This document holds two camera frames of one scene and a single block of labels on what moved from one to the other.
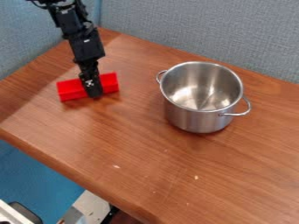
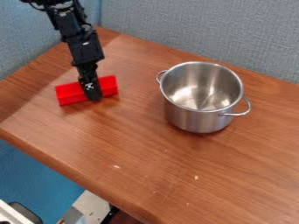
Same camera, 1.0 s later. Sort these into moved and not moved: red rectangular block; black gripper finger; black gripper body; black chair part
Moved: red rectangular block
Not moved: black gripper finger; black chair part; black gripper body
